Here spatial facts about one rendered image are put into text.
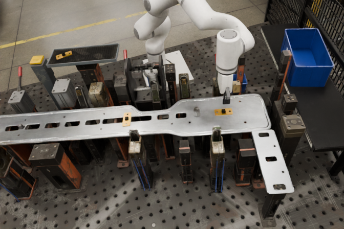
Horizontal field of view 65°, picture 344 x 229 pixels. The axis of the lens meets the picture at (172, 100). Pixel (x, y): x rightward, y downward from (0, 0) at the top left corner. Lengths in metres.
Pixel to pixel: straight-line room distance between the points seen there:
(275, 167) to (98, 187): 0.88
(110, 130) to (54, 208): 0.51
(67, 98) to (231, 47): 0.86
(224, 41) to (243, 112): 0.45
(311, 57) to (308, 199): 0.72
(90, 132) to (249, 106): 0.77
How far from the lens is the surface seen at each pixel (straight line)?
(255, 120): 1.30
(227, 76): 1.09
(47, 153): 1.34
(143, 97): 1.47
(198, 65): 2.02
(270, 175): 1.16
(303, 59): 1.62
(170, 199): 1.43
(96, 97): 1.43
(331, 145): 1.27
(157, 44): 1.74
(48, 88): 1.74
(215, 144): 1.15
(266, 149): 1.22
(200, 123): 1.27
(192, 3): 1.11
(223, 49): 1.02
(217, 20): 1.10
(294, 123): 1.25
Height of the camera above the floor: 2.01
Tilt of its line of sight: 47 degrees down
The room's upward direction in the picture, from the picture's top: 8 degrees counter-clockwise
